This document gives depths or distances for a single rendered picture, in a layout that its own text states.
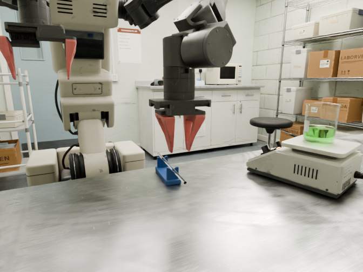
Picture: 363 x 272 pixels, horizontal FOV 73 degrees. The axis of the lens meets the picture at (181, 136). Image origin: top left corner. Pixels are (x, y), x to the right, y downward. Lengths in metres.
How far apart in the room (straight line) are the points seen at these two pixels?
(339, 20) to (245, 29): 1.68
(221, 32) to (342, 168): 0.32
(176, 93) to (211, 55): 0.10
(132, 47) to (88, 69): 2.30
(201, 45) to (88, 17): 0.79
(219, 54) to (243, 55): 3.90
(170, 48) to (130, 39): 3.02
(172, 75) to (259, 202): 0.27
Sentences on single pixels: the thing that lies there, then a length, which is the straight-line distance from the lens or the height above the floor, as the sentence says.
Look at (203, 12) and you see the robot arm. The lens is 0.47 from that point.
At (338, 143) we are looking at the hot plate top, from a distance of 0.60.
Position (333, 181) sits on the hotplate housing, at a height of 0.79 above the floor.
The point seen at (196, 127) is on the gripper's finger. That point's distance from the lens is 0.44.
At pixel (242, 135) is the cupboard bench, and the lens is 3.63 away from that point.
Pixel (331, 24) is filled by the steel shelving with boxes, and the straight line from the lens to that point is 3.09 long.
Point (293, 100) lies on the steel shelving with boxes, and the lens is 3.24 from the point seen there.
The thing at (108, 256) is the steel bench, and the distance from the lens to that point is 0.35.
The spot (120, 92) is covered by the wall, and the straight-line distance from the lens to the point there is 3.37.
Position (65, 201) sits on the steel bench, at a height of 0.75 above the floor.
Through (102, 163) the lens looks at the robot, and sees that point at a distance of 1.10.
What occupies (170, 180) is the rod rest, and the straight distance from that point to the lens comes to 0.52.
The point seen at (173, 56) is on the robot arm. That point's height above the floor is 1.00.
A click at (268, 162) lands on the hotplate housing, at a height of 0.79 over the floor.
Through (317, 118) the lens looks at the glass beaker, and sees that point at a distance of 0.55.
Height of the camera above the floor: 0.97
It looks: 13 degrees down
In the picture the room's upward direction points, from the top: straight up
